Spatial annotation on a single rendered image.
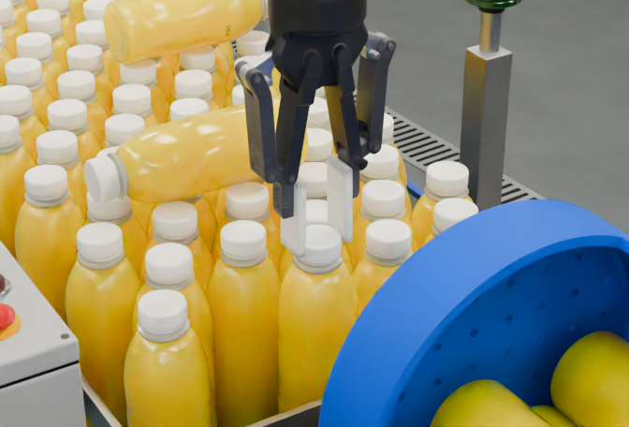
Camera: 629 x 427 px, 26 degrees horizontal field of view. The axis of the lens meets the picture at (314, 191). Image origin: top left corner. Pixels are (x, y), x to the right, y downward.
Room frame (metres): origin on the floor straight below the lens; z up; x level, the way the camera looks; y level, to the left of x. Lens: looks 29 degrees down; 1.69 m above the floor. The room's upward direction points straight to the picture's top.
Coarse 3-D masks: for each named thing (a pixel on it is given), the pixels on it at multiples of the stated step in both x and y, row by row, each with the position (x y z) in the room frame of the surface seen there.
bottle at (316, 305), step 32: (288, 288) 0.95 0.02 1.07; (320, 288) 0.94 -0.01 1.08; (352, 288) 0.96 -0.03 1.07; (288, 320) 0.94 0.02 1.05; (320, 320) 0.93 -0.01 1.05; (352, 320) 0.95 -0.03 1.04; (288, 352) 0.94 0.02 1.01; (320, 352) 0.93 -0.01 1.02; (288, 384) 0.94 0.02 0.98; (320, 384) 0.93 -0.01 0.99
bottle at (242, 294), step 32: (224, 256) 0.99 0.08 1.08; (224, 288) 0.98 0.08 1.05; (256, 288) 0.98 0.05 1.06; (224, 320) 0.97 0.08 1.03; (256, 320) 0.97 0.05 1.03; (224, 352) 0.97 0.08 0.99; (256, 352) 0.97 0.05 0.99; (224, 384) 0.97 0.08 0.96; (256, 384) 0.97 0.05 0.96; (224, 416) 0.97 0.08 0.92; (256, 416) 0.97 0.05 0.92
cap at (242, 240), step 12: (228, 228) 1.01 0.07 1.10; (240, 228) 1.01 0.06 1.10; (252, 228) 1.01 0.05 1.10; (264, 228) 1.01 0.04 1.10; (228, 240) 0.99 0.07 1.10; (240, 240) 0.99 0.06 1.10; (252, 240) 0.99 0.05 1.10; (264, 240) 1.00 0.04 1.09; (228, 252) 0.99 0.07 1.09; (240, 252) 0.98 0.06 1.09; (252, 252) 0.98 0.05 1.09
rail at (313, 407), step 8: (320, 400) 0.92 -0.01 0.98; (296, 408) 0.91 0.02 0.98; (304, 408) 0.91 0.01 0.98; (312, 408) 0.91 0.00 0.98; (320, 408) 0.91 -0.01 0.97; (280, 416) 0.90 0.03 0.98; (288, 416) 0.90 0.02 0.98; (296, 416) 0.90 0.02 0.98; (304, 416) 0.91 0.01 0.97; (312, 416) 0.91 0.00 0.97; (256, 424) 0.89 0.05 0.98; (264, 424) 0.89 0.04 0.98; (272, 424) 0.89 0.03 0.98; (280, 424) 0.89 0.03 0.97; (288, 424) 0.90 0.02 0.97; (296, 424) 0.90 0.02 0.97; (304, 424) 0.91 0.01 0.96; (312, 424) 0.91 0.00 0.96
